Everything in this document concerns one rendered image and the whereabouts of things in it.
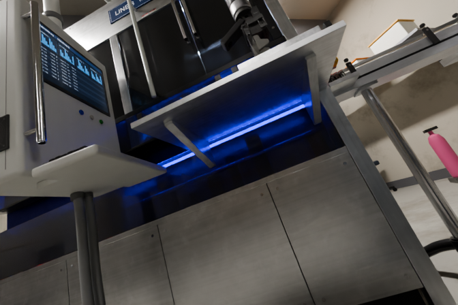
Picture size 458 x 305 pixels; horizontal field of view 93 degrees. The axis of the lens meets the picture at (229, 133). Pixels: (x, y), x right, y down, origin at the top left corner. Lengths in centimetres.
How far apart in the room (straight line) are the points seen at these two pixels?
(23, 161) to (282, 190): 87
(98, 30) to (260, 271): 172
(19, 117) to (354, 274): 122
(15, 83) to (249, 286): 110
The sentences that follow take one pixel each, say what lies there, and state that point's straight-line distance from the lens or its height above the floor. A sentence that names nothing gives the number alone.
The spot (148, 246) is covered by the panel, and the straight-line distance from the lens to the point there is 120.
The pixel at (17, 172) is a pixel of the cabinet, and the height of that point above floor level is 81.
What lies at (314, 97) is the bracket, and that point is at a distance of 86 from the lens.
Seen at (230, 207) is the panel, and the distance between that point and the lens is 100.
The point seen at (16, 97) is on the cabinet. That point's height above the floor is 106.
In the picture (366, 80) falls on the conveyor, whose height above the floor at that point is 86.
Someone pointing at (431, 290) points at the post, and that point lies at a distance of 109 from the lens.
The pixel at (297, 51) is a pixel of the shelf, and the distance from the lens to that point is 69.
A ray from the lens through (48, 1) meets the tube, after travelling 163.
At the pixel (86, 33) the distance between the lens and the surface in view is 193.
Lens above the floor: 51
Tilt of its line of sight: 19 degrees up
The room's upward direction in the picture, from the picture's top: 20 degrees counter-clockwise
